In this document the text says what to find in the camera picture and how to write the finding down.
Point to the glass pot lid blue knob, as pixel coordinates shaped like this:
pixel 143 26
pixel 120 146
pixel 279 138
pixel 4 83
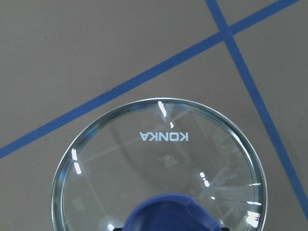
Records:
pixel 162 164

